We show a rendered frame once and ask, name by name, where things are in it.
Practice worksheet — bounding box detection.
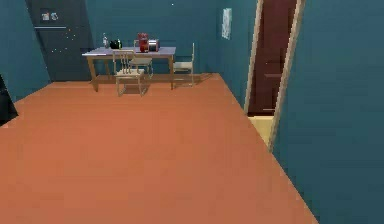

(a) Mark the silver toaster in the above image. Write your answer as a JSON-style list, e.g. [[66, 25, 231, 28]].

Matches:
[[147, 38, 160, 53]]

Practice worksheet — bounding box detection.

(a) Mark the cream wooden chair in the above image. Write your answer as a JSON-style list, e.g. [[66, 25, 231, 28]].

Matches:
[[111, 49, 148, 98], [172, 42, 196, 88], [128, 39, 154, 80]]

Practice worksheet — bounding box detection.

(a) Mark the black cabinet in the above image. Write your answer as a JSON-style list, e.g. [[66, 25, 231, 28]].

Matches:
[[0, 73, 19, 127]]

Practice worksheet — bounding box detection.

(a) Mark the dark red room door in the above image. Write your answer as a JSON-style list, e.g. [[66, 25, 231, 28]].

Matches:
[[247, 0, 298, 117]]

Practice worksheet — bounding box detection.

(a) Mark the red coffee machine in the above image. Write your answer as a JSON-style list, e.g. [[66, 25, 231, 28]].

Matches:
[[137, 32, 150, 54]]

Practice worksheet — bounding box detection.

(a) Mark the wooden table with grey top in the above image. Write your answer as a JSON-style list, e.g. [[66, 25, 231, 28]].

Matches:
[[81, 46, 177, 93]]

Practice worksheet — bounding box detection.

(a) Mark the dark grey fridge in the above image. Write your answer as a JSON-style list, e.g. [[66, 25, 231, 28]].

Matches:
[[25, 0, 95, 83]]

